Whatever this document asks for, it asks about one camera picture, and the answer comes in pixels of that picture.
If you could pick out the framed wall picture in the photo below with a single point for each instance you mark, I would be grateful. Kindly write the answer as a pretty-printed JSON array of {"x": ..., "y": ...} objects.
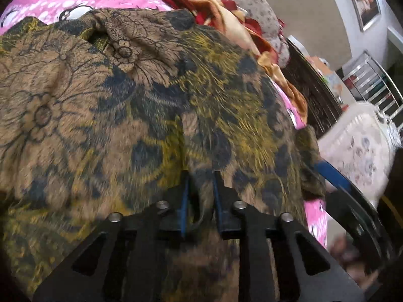
[{"x": 362, "y": 0}]

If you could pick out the pink penguin print bedsheet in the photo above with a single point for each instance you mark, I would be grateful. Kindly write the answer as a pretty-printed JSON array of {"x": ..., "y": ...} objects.
[{"x": 47, "y": 3}]

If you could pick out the brown floral patterned garment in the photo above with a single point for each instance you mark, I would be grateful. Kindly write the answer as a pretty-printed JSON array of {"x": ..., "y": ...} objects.
[{"x": 126, "y": 116}]

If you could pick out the white floral cushion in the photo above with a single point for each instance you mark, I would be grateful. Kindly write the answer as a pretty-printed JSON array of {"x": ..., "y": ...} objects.
[{"x": 355, "y": 151}]

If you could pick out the chrome metal rack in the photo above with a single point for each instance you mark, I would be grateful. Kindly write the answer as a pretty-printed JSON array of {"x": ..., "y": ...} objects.
[{"x": 368, "y": 72}]

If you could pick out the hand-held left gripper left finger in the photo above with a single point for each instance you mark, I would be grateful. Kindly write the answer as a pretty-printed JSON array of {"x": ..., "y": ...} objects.
[{"x": 183, "y": 201}]

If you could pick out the dark wooden table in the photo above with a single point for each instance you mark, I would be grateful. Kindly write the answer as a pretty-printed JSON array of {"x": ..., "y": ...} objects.
[{"x": 314, "y": 100}]

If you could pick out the colourful printed box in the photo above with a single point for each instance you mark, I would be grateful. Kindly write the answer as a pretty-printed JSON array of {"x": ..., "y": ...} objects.
[{"x": 327, "y": 78}]

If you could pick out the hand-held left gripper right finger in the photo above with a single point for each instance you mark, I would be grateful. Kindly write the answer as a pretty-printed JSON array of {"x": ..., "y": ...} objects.
[{"x": 218, "y": 201}]

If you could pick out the grey patterned pillow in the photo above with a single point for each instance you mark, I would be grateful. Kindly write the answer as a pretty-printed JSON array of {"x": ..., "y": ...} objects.
[{"x": 252, "y": 0}]

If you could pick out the red and cream blanket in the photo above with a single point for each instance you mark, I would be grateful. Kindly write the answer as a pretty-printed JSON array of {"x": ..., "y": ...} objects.
[{"x": 220, "y": 9}]

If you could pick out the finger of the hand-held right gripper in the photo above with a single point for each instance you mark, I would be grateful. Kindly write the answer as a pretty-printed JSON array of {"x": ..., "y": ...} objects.
[{"x": 330, "y": 171}]

